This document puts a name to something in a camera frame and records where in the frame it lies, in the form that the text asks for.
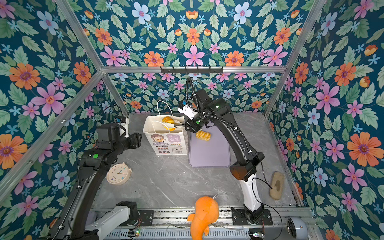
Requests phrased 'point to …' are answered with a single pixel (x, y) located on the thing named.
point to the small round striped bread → (168, 119)
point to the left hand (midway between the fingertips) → (136, 131)
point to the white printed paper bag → (164, 142)
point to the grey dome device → (297, 228)
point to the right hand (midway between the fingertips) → (188, 124)
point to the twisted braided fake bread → (203, 135)
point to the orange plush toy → (207, 211)
